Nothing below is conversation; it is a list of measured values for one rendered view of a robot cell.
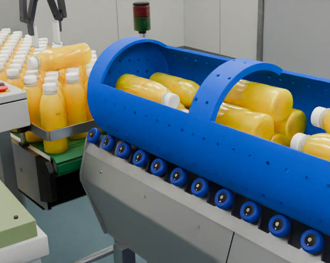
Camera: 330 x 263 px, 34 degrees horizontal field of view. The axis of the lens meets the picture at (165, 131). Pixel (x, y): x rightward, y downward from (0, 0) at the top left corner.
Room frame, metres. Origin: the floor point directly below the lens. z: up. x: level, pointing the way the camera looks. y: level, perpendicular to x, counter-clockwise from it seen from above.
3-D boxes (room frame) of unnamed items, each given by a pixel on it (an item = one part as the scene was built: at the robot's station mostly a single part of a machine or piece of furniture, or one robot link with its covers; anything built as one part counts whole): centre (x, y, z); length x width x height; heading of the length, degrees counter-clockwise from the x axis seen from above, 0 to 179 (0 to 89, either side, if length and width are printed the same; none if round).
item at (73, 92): (1.61, 0.28, 0.99); 0.07 x 0.07 x 0.19
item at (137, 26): (2.02, 0.07, 1.18); 0.06 x 0.06 x 0.05
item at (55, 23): (1.59, 0.31, 1.23); 0.03 x 0.01 x 0.07; 38
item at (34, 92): (1.59, 0.40, 0.99); 0.07 x 0.07 x 0.19
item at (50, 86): (1.50, 0.32, 1.09); 0.04 x 0.04 x 0.02
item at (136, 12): (2.02, 0.07, 1.23); 0.06 x 0.06 x 0.04
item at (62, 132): (1.56, 0.17, 0.96); 0.40 x 0.01 x 0.03; 128
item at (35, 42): (1.55, 0.36, 1.23); 0.03 x 0.01 x 0.07; 38
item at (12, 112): (1.49, 0.48, 1.05); 0.20 x 0.10 x 0.10; 38
